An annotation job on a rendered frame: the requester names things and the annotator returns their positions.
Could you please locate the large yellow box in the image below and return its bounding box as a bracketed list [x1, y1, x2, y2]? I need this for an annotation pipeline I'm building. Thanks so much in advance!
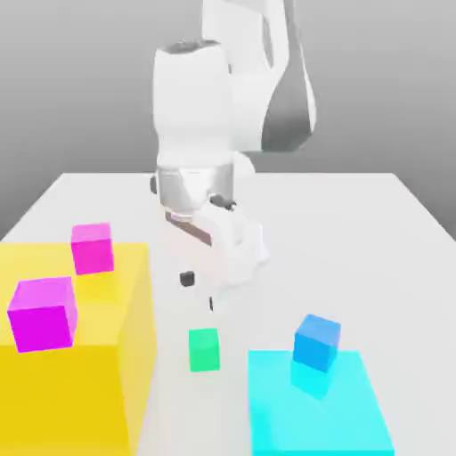
[0, 241, 159, 456]

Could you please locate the large cyan box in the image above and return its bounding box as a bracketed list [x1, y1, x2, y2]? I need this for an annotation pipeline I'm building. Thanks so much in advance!
[247, 349, 396, 456]

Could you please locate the small blue cube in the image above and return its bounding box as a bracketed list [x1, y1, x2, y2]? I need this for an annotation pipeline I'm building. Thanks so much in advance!
[292, 313, 342, 374]

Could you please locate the small green cube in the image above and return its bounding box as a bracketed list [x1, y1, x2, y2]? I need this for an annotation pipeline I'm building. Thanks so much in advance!
[187, 327, 222, 374]

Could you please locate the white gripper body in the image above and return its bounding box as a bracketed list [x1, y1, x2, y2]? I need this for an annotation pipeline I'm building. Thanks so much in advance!
[159, 209, 230, 297]

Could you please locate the small magenta cube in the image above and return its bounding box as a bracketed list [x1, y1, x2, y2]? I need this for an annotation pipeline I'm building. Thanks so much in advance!
[6, 275, 78, 354]
[69, 222, 116, 276]

